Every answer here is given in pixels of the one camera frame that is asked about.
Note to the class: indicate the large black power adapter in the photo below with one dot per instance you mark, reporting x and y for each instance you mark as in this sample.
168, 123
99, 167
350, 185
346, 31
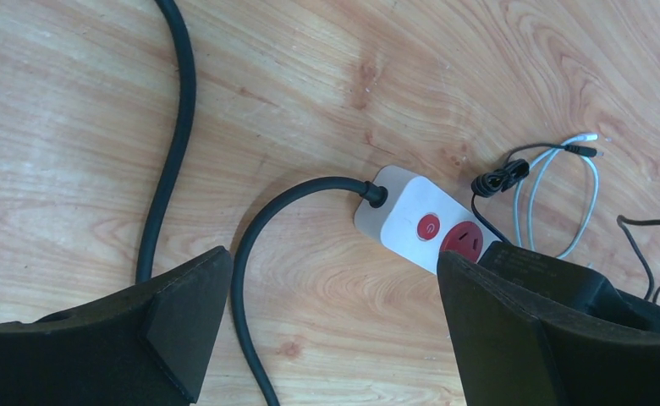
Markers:
577, 287

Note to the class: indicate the small black plug adapter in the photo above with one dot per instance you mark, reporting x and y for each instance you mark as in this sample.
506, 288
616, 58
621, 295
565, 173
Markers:
511, 173

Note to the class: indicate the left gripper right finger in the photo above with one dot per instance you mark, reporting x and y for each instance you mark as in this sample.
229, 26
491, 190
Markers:
515, 347

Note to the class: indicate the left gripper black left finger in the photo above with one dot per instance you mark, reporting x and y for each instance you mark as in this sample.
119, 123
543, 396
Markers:
149, 344

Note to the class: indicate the white red power strip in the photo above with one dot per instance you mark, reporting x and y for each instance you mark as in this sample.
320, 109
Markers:
419, 220

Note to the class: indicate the white USB charger with cable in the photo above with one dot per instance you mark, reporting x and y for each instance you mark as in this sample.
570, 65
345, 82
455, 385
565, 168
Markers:
554, 204

